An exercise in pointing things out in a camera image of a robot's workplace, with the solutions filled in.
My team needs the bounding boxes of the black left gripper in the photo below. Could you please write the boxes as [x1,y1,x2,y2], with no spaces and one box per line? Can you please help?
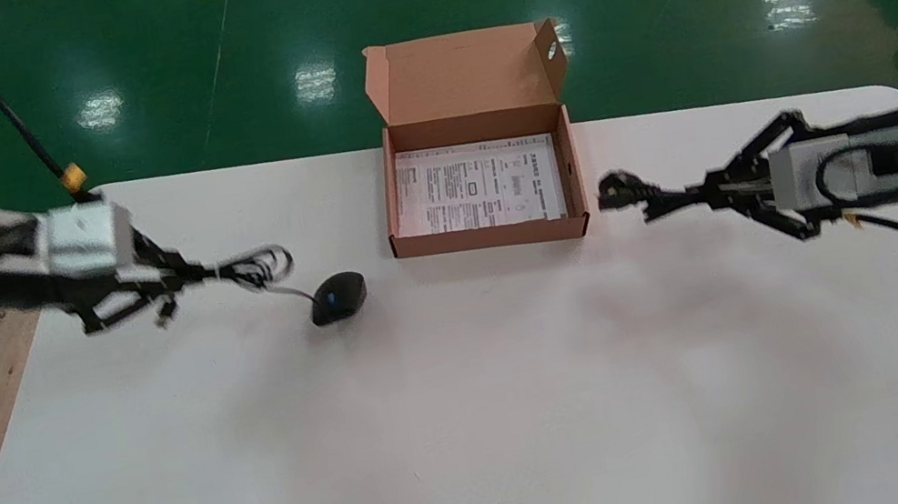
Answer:
[55,217,235,338]

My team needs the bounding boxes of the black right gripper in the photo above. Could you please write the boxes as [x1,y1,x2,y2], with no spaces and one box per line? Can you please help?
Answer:
[631,106,828,268]

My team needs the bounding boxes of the black power cable with plug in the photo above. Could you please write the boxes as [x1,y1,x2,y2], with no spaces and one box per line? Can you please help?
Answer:
[592,159,689,233]

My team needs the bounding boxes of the black wired computer mouse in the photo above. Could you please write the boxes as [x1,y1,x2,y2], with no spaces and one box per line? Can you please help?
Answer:
[151,229,374,355]

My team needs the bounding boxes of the open brown cardboard box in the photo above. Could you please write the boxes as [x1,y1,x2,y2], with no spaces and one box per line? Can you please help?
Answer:
[355,14,598,271]

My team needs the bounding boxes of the printed paper instruction sheet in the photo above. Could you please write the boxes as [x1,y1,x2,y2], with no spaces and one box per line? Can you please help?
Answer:
[384,126,570,248]

